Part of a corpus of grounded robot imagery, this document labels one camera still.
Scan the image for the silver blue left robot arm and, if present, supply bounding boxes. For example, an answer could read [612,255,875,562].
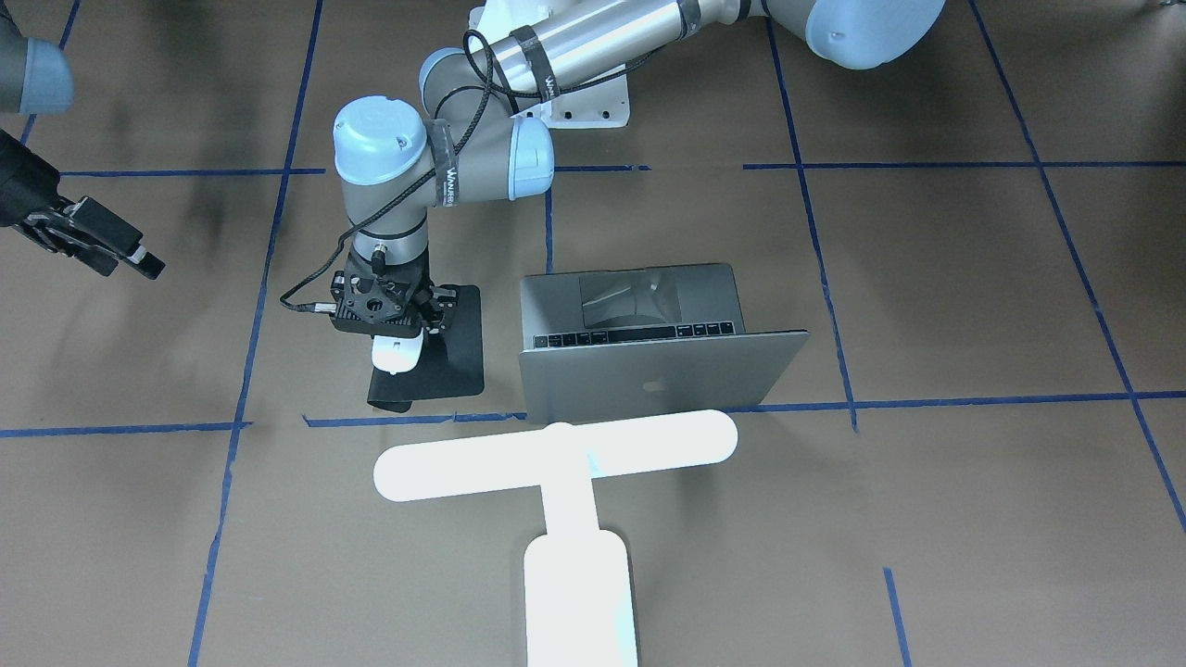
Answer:
[281,1,943,338]

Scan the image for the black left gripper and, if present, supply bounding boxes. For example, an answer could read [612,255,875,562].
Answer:
[330,250,461,336]

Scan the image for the white computer mouse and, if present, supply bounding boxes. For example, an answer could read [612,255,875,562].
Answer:
[370,331,426,375]

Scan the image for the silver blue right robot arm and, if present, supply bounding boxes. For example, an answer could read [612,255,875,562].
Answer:
[1,5,113,275]

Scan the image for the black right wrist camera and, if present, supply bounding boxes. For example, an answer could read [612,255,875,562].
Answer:
[69,195,166,280]

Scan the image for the grey laptop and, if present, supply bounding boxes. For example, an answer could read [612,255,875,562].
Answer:
[518,263,810,423]

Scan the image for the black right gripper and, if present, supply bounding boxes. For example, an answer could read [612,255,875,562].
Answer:
[19,191,103,269]

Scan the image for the white desk lamp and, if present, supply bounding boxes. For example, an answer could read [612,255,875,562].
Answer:
[372,409,738,666]

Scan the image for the black mouse pad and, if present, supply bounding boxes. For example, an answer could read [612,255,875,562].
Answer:
[366,284,486,413]

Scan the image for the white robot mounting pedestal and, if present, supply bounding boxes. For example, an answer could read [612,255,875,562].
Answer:
[524,76,631,131]

